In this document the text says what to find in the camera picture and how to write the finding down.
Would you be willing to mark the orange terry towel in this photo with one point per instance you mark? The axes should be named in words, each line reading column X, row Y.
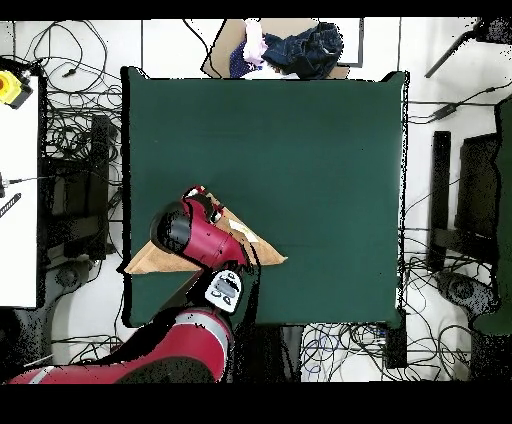
column 268, row 252

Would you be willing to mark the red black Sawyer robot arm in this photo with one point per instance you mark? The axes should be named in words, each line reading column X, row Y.
column 204, row 240

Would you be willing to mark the dark green table cloth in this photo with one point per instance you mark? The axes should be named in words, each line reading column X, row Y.
column 280, row 132

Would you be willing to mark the black equipment stand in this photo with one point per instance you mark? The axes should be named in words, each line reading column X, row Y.
column 76, row 192

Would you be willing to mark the purple dotted cloth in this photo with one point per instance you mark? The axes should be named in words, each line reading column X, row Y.
column 240, row 64

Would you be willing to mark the brown cardboard box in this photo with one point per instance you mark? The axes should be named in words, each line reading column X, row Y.
column 224, row 48

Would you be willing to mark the pink cloth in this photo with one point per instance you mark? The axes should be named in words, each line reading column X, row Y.
column 254, row 44

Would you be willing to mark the white table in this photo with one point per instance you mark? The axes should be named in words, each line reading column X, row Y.
column 18, row 220

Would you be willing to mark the dark blue jeans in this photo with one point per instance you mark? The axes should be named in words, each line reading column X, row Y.
column 308, row 50

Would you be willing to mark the yellow emergency stop button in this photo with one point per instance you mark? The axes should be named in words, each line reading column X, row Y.
column 10, row 86

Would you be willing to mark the black power strip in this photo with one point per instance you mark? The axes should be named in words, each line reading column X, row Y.
column 396, row 344

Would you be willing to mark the black power brick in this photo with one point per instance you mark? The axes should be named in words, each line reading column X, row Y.
column 444, row 112

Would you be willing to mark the black monitor stand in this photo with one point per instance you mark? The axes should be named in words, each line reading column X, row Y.
column 478, row 184

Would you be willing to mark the dark round device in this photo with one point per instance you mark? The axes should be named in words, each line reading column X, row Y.
column 464, row 290

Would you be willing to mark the black tripod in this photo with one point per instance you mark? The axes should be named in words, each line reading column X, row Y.
column 492, row 30

